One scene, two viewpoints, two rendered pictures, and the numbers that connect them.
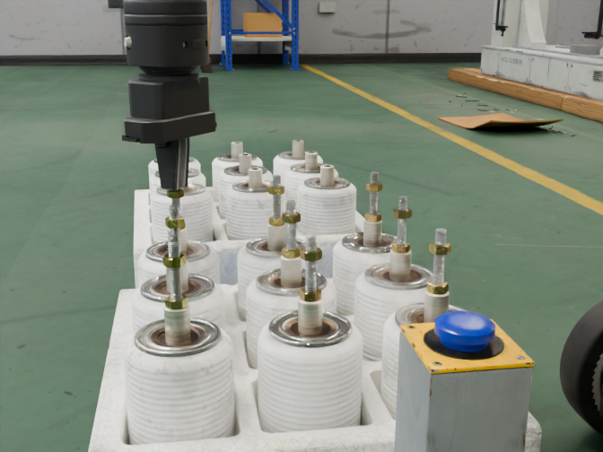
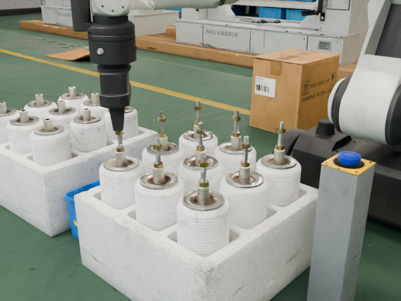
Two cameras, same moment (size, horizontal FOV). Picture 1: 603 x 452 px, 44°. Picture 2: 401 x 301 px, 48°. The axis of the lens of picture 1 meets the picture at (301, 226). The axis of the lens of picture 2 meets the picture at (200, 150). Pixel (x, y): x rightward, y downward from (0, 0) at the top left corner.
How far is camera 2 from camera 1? 0.56 m
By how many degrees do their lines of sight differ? 36
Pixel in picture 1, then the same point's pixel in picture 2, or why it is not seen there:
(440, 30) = not seen: outside the picture
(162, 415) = (216, 237)
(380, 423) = (279, 210)
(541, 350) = not seen: hidden behind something
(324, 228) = (128, 134)
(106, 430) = (188, 255)
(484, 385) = (366, 175)
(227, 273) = (91, 171)
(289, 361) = (253, 194)
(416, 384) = (343, 182)
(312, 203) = not seen: hidden behind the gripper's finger
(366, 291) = (231, 158)
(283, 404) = (248, 215)
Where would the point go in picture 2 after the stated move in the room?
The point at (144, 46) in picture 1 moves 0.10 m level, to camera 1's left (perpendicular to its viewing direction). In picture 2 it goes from (115, 53) to (62, 59)
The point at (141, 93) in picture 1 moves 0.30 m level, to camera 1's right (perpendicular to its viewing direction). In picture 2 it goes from (111, 80) to (233, 61)
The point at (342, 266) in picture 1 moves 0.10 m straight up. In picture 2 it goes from (193, 150) to (193, 110)
